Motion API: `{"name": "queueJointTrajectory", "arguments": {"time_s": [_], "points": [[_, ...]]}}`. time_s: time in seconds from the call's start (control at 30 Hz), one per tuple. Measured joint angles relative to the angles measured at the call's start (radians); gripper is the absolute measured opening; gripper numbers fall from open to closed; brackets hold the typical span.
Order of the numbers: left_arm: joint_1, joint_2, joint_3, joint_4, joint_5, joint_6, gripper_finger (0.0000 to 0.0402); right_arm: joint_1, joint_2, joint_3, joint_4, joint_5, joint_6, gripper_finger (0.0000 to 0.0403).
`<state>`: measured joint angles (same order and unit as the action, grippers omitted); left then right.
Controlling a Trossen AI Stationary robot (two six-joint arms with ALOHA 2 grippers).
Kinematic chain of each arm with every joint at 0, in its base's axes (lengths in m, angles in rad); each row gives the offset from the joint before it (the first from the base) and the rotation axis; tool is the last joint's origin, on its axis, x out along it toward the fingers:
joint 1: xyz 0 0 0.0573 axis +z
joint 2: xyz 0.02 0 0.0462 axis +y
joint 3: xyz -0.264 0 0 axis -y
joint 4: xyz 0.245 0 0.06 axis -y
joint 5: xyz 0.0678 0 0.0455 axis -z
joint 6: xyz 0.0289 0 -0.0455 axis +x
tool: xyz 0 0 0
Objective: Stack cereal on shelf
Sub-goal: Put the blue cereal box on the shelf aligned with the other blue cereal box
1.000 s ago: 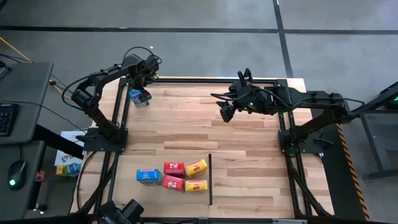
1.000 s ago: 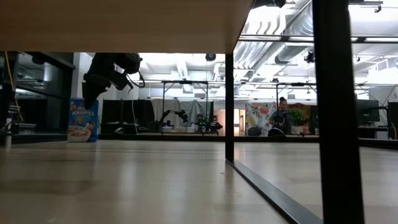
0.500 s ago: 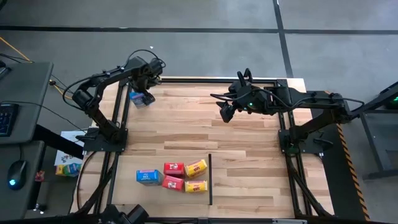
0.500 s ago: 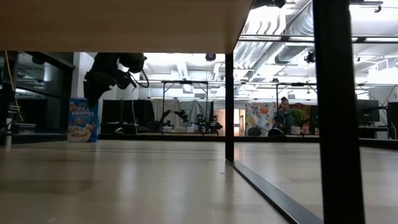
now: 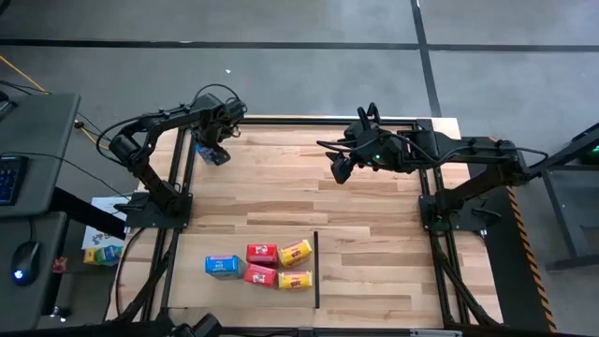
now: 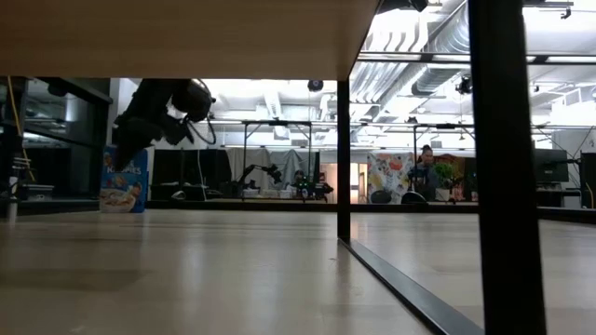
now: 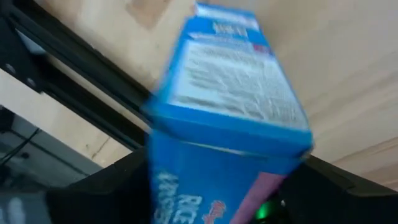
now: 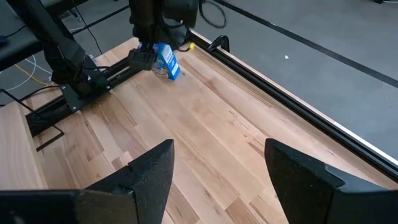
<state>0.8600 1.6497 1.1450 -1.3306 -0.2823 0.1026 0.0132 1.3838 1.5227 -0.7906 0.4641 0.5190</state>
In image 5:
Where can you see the colourful cereal pack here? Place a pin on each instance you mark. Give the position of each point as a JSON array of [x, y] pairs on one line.
[[103, 255]]

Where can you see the blue Rice Krispies cereal box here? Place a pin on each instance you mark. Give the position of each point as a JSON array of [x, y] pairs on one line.
[[224, 267], [208, 153]]

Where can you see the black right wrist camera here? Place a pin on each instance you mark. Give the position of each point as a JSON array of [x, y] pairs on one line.
[[341, 167]]

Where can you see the black mat with hazard stripe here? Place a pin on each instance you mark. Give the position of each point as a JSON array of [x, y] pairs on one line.
[[510, 281]]

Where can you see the black metal stand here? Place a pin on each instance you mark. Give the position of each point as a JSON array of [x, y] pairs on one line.
[[561, 224]]

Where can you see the black table-level camera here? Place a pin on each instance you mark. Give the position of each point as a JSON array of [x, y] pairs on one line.
[[199, 326]]

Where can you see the red Froot Loops cereal box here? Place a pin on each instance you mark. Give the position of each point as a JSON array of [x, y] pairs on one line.
[[262, 254], [260, 275]]

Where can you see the black computer mouse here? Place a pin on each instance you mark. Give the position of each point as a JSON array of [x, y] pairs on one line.
[[24, 263]]

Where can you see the grey office desk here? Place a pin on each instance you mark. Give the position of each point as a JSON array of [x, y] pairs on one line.
[[42, 140]]

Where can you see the black computer keyboard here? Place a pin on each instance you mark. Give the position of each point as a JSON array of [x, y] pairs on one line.
[[11, 180]]

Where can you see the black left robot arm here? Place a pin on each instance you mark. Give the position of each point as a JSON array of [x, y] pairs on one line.
[[140, 164]]

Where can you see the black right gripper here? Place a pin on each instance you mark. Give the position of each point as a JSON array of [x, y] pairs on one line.
[[374, 145]]

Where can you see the small red item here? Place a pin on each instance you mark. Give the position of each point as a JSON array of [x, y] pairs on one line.
[[59, 265]]

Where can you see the grey side desk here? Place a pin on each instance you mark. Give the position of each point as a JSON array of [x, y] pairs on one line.
[[44, 304]]

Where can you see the yellow Corn Pops cereal box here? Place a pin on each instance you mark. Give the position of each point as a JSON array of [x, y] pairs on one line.
[[295, 253], [295, 280]]

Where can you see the black metal table frame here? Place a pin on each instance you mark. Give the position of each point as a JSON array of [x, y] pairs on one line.
[[304, 121]]

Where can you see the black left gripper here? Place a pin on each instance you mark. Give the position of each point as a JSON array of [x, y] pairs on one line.
[[220, 117]]

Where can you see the white printed paper sheet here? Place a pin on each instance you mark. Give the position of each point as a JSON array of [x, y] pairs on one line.
[[105, 220]]

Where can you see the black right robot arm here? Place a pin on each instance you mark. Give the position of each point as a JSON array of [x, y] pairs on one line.
[[468, 150]]

